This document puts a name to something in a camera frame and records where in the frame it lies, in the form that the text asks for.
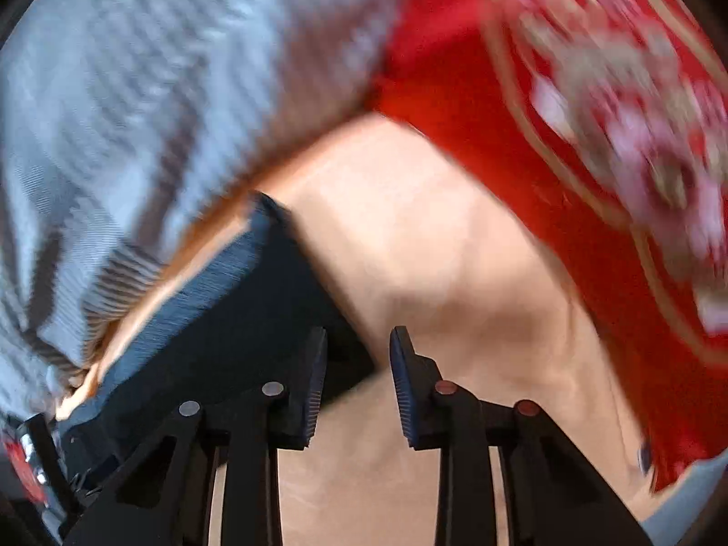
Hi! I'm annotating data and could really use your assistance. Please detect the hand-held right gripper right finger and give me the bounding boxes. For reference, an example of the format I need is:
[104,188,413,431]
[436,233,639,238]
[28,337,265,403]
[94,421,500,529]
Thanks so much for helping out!
[389,325,655,546]

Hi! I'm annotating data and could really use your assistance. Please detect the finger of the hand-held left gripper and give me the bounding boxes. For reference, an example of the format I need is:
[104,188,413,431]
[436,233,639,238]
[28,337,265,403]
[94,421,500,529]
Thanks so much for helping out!
[17,412,81,527]

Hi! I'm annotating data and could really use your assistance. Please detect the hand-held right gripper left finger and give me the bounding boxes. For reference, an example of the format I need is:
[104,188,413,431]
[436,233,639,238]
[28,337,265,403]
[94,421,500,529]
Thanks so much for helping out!
[62,327,329,546]

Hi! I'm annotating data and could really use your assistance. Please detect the black pants with patterned waistband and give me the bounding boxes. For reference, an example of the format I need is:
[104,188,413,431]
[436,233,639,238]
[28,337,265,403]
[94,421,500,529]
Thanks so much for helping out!
[57,190,379,467]

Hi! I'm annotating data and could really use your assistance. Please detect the peach bed sheet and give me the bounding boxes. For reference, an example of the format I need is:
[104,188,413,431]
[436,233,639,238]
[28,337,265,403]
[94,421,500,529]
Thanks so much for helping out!
[57,111,666,546]

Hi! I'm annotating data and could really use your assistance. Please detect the red embroidered pillow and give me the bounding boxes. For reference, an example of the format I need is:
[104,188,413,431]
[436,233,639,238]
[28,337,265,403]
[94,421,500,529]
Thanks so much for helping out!
[369,0,728,493]

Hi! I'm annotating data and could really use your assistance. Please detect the grey striped duvet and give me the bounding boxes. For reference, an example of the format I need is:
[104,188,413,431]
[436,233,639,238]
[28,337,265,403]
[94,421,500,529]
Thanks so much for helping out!
[0,0,433,410]

